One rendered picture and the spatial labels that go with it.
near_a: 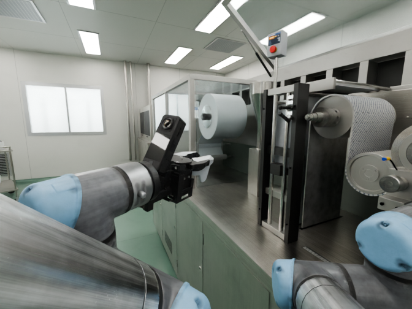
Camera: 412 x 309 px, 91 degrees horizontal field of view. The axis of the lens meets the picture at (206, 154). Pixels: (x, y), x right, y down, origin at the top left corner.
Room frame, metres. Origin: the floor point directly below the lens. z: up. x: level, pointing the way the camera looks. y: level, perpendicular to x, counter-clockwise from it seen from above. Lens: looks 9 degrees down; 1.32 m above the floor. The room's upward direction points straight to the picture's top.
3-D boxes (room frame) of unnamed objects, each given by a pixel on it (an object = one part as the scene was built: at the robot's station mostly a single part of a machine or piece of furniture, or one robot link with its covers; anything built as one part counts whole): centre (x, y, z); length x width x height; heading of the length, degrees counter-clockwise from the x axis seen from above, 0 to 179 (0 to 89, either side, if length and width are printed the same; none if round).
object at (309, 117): (0.65, -0.34, 1.33); 0.06 x 0.03 x 0.03; 115
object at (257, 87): (1.16, -0.31, 1.50); 0.14 x 0.14 x 0.06
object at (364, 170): (0.62, -0.58, 1.17); 0.26 x 0.12 x 0.12; 115
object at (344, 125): (0.74, -0.53, 1.33); 0.25 x 0.14 x 0.14; 115
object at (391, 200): (0.47, -0.47, 1.05); 0.06 x 0.05 x 0.31; 115
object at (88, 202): (0.25, 0.17, 1.21); 0.11 x 0.08 x 0.09; 148
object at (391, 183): (0.46, -0.43, 1.18); 0.04 x 0.02 x 0.04; 25
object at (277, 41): (0.97, -0.31, 1.66); 0.07 x 0.07 x 0.10; 43
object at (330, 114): (0.67, -0.39, 1.33); 0.06 x 0.06 x 0.06; 25
